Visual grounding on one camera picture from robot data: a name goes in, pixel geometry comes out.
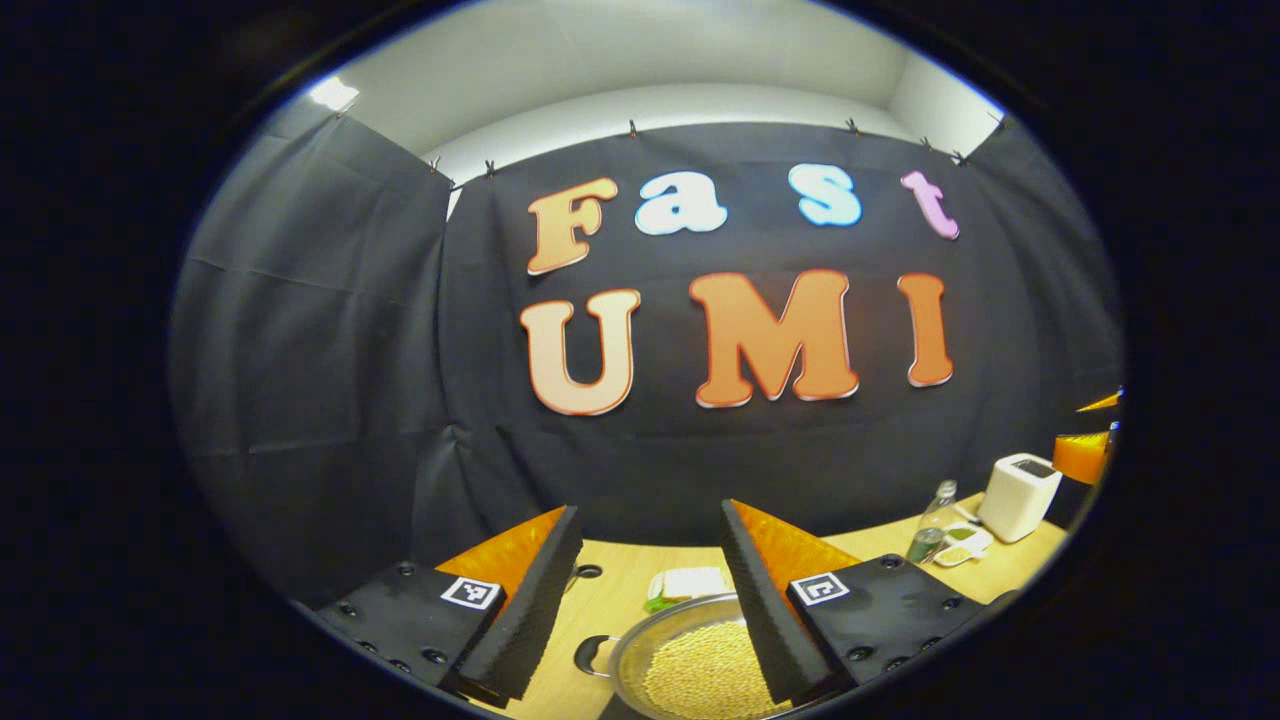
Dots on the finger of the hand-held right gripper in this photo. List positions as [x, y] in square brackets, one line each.
[1102, 403]
[1082, 457]

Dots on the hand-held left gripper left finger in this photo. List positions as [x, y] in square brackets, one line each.
[530, 610]

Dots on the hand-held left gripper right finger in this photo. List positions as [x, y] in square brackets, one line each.
[765, 610]

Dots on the white toaster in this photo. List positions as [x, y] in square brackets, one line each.
[1018, 500]

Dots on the sandwich on small plate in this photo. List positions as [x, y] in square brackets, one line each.
[690, 583]

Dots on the pile of yellow soybeans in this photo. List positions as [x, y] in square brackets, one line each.
[700, 670]

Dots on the white divided plate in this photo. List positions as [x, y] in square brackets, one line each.
[975, 545]

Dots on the small soybeans portion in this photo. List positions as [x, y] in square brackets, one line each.
[954, 554]

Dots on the clear plastic water bottle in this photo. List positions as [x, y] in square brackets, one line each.
[928, 535]

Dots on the row of small cloth clips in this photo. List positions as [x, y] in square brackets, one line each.
[632, 129]

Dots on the ceiling light panel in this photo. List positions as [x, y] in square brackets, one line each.
[333, 94]

